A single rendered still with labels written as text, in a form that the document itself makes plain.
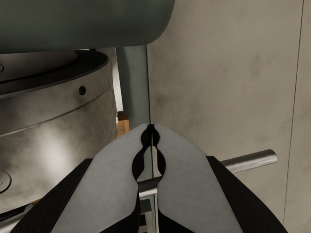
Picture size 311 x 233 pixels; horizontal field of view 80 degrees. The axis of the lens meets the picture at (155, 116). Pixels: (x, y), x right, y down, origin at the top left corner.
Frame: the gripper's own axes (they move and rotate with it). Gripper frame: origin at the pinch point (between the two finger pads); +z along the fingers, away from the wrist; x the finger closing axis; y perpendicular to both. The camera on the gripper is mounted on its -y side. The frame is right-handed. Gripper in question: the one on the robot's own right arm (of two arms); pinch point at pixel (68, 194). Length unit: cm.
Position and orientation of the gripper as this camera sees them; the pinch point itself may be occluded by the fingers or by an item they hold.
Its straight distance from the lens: 47.2
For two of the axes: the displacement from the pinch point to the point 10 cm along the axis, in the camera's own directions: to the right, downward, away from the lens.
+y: 0.2, 8.8, 4.7
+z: 9.8, -1.1, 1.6
